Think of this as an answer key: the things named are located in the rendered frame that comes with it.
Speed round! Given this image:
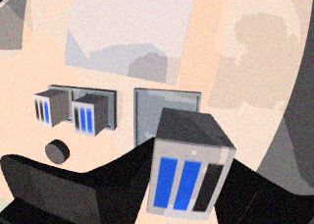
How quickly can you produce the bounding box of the dark grey flat panel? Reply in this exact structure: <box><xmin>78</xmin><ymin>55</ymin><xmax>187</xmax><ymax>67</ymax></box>
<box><xmin>256</xmin><ymin>0</ymin><xmax>314</xmax><ymax>196</ymax></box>

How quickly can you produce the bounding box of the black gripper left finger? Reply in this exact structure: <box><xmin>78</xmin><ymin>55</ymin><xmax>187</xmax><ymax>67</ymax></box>
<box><xmin>0</xmin><ymin>137</ymin><xmax>156</xmax><ymax>224</ymax></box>

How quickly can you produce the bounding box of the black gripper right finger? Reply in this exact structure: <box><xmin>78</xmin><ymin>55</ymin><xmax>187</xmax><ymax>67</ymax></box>
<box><xmin>213</xmin><ymin>158</ymin><xmax>314</xmax><ymax>224</ymax></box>

